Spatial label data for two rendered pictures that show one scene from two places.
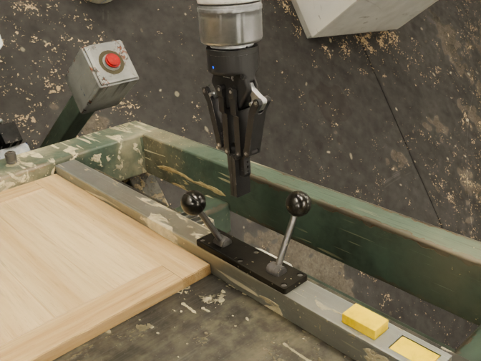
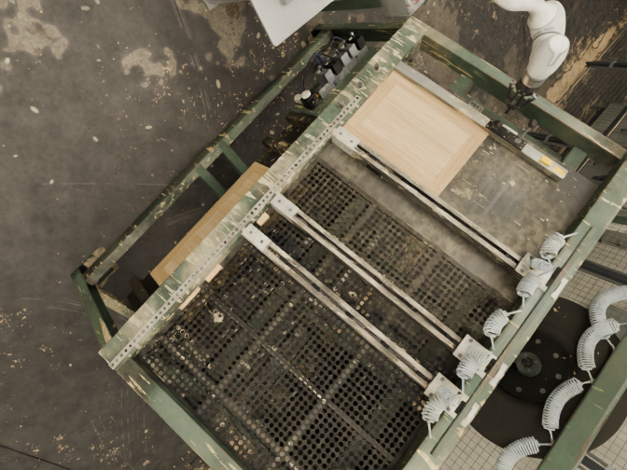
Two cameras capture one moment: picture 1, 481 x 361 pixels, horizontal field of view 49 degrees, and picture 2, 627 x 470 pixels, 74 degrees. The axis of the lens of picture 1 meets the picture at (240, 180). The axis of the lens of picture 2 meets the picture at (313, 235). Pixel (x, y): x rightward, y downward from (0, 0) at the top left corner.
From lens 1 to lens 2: 1.65 m
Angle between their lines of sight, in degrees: 50
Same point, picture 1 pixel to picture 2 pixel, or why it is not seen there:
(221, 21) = (536, 83)
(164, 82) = not seen: outside the picture
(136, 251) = (459, 127)
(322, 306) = (533, 155)
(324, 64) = not seen: outside the picture
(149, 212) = (458, 106)
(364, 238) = (539, 114)
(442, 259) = (567, 129)
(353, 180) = not seen: outside the picture
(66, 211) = (417, 102)
